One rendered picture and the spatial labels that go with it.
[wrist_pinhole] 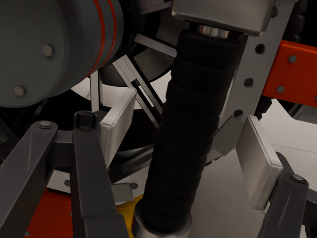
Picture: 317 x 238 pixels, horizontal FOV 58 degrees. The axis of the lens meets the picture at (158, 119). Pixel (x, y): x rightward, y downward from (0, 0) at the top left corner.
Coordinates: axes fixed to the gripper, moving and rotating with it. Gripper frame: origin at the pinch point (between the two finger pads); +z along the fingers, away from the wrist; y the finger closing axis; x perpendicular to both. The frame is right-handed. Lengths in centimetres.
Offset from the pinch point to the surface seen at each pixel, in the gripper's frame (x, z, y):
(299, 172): -83, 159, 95
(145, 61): -6.2, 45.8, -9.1
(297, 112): -6.9, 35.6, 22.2
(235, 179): -83, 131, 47
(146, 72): -8.7, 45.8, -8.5
